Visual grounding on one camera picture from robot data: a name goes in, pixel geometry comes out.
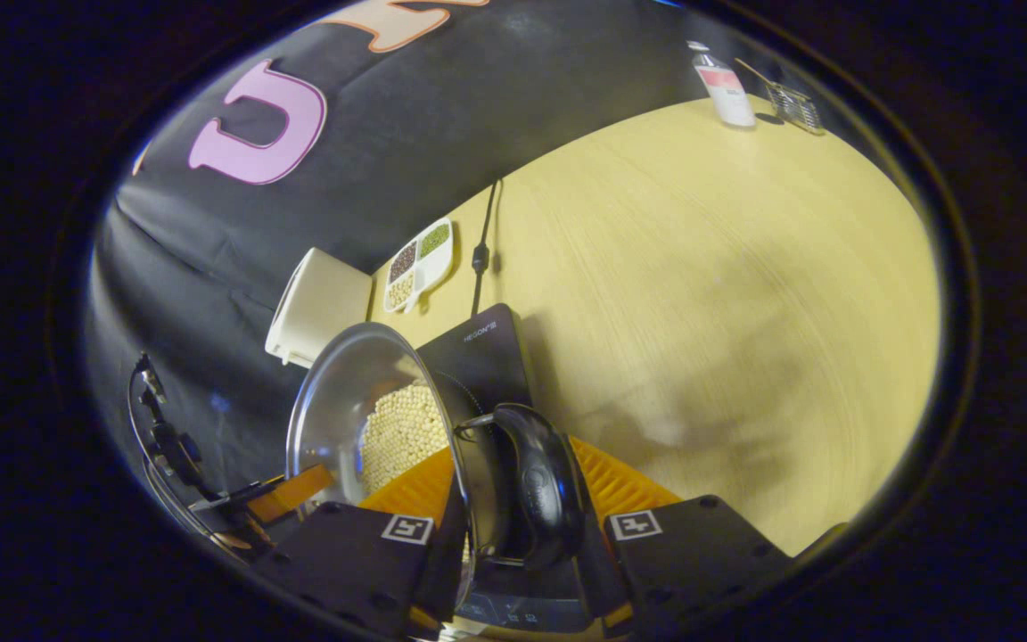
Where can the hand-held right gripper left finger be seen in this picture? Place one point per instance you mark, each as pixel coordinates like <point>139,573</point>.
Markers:
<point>353,562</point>

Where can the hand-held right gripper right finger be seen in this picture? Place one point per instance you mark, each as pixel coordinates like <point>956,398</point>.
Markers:
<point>701,553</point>

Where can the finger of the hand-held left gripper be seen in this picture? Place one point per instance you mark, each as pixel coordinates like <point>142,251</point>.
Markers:
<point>295,490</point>

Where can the black induction cooktop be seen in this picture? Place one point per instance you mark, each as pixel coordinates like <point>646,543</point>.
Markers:
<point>487,357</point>

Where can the pile of yellow soybeans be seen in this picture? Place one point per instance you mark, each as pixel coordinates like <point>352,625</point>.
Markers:
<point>402,437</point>

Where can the white toaster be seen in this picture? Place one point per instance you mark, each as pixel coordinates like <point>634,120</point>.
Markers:
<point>322,303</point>

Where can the white divided dish of beans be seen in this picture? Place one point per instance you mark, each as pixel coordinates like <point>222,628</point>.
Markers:
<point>420,266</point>

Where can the black backdrop cloth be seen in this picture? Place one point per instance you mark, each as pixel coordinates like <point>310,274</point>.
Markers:
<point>406,125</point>

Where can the clear bottle with pink label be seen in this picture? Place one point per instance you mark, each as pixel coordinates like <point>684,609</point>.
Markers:
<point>727,89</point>

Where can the brown wooden stick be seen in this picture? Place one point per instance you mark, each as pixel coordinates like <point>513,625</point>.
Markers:
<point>752,71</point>

